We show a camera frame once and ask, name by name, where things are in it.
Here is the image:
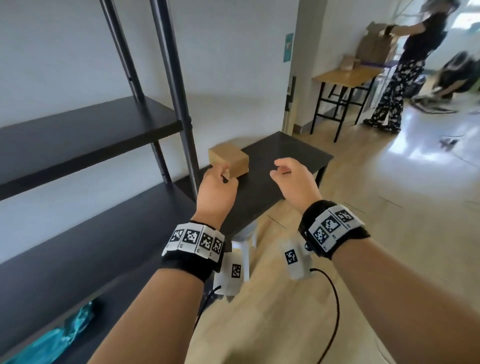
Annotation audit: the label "person's left hand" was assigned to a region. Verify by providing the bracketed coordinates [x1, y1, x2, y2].
[193, 163, 239, 230]

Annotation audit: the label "person's right hand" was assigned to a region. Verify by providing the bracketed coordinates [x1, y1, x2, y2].
[269, 157, 323, 217]

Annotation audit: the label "person's left forearm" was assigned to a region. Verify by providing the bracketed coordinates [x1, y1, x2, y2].
[88, 268, 206, 364]

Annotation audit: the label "person's right forearm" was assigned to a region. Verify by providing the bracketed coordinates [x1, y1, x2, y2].
[331, 237, 480, 364]

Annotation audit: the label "black low table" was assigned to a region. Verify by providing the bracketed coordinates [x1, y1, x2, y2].
[174, 131, 334, 238]

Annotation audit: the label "black wristband with markers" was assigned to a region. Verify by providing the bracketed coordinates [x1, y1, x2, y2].
[298, 200, 371, 260]
[161, 221, 226, 283]

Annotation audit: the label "wooden table with black legs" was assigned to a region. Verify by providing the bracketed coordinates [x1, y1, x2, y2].
[310, 66, 387, 143]

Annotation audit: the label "small brown cardboard box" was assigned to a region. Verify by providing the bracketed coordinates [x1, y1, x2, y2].
[340, 54, 361, 71]

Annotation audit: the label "black metal shelf unit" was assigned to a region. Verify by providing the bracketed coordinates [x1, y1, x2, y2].
[0, 0, 226, 364]

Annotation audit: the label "purple flat item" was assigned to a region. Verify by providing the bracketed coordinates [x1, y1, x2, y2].
[359, 59, 399, 69]

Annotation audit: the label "brown paper bags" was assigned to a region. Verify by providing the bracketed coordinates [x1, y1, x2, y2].
[356, 22, 401, 64]

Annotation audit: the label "flat mop head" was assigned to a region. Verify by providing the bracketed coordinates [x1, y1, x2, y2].
[410, 95, 459, 114]

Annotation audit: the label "teal plastic bag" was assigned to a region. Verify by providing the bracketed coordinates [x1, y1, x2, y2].
[0, 300, 97, 364]

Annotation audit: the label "black wall-mounted device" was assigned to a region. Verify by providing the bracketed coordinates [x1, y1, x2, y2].
[285, 76, 297, 112]

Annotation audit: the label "teal wall poster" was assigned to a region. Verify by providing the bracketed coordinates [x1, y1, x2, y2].
[283, 33, 295, 63]

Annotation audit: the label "black cable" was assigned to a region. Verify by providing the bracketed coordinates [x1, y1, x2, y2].
[310, 268, 341, 364]
[193, 288, 223, 331]

